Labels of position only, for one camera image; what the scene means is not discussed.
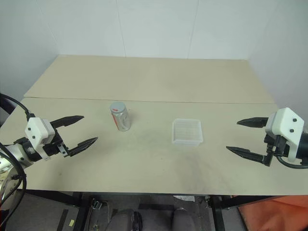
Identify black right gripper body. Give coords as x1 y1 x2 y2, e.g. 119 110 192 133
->
263 133 289 167

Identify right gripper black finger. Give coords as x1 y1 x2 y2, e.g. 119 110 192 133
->
236 117 269 128
226 146 265 164

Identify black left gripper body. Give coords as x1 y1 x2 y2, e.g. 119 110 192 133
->
43 129 70 158

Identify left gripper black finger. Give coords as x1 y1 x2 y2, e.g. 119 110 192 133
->
67 136 99 157
50 115 85 129

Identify silver metal cup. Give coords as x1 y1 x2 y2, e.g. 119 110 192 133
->
110 105 132 132

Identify grey round lid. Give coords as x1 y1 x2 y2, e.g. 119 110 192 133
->
110 102 126 113

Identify clear plastic container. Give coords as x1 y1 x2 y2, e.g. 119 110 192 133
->
171 118 204 146

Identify orange floor mat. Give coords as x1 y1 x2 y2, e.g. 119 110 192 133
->
238 195 308 231

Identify short black tape strip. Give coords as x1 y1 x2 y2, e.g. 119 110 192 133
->
57 209 69 230

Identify white paper scrap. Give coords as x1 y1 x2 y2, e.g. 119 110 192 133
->
173 194 194 202

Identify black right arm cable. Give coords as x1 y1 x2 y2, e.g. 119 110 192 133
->
275 154 308 170

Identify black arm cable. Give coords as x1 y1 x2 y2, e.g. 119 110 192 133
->
275 154 308 170
0 93 36 218

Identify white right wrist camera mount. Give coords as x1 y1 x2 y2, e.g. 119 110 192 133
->
264 107 304 162

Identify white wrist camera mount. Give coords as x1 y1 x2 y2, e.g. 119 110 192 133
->
25 117 56 161
264 107 304 162

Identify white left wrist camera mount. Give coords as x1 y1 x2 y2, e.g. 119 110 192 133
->
25 117 56 161

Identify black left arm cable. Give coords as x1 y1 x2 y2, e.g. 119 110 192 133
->
0 93 36 218

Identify dark furniture frame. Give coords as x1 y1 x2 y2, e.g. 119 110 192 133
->
0 92 15 126

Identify black metal table frame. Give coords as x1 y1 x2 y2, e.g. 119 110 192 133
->
24 189 275 231

